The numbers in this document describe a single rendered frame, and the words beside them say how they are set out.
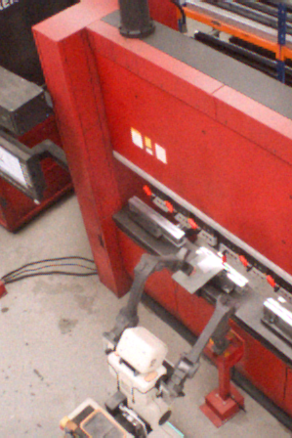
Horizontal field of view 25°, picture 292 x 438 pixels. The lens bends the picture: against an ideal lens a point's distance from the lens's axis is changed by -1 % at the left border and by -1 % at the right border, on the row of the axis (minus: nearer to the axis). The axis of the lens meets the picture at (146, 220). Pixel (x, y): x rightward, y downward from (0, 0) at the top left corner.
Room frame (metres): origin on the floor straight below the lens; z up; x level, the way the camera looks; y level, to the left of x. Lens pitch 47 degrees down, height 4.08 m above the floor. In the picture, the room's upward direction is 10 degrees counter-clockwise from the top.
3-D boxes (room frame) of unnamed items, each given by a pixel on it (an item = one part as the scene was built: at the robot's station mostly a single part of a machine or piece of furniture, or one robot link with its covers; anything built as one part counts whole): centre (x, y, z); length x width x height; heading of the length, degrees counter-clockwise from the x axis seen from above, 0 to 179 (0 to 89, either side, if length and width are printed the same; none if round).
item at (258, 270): (2.20, -0.58, 1.26); 0.15 x 0.09 x 0.17; 34
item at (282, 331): (1.98, -0.66, 0.89); 0.30 x 0.05 x 0.03; 34
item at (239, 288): (2.47, -0.40, 0.92); 0.39 x 0.06 x 0.10; 34
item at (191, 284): (2.43, -0.25, 1.00); 0.26 x 0.18 x 0.01; 124
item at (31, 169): (3.20, 0.74, 1.42); 0.45 x 0.12 x 0.36; 39
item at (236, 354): (2.05, -0.32, 0.75); 0.20 x 0.16 x 0.18; 29
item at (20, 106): (3.30, 0.71, 1.53); 0.51 x 0.25 x 0.85; 39
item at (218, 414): (2.03, -0.30, 0.06); 0.25 x 0.20 x 0.12; 119
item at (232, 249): (2.37, -0.47, 1.26); 0.15 x 0.09 x 0.17; 34
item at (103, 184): (3.42, 0.03, 1.15); 0.85 x 0.25 x 2.30; 124
